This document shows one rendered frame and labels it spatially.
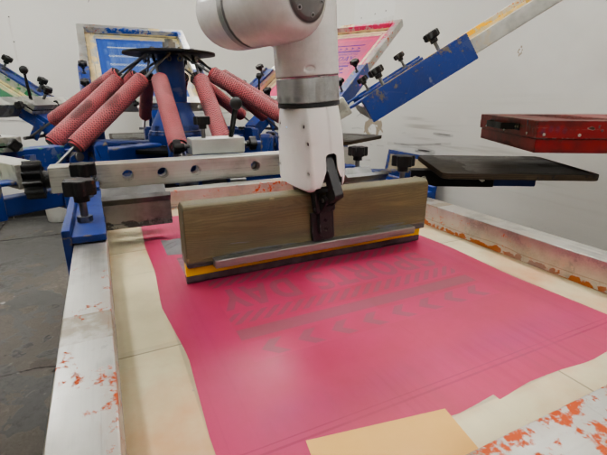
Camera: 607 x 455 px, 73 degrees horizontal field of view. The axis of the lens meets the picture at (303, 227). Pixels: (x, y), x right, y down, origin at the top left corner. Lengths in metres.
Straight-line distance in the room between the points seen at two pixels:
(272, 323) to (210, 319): 0.06
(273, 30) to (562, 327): 0.39
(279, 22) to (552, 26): 2.44
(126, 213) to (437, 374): 0.49
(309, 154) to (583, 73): 2.25
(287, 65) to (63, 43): 4.40
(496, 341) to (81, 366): 0.34
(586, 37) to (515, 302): 2.23
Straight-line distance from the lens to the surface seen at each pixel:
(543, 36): 2.79
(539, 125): 1.34
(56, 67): 4.82
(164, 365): 0.38
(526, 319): 0.48
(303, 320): 0.42
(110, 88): 1.46
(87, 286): 0.46
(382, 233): 0.58
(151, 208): 0.67
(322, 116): 0.48
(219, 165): 0.93
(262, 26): 0.41
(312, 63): 0.48
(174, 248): 0.63
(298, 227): 0.52
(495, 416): 0.35
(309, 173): 0.48
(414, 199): 0.62
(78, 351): 0.35
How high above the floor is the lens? 1.17
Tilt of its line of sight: 18 degrees down
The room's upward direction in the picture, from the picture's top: straight up
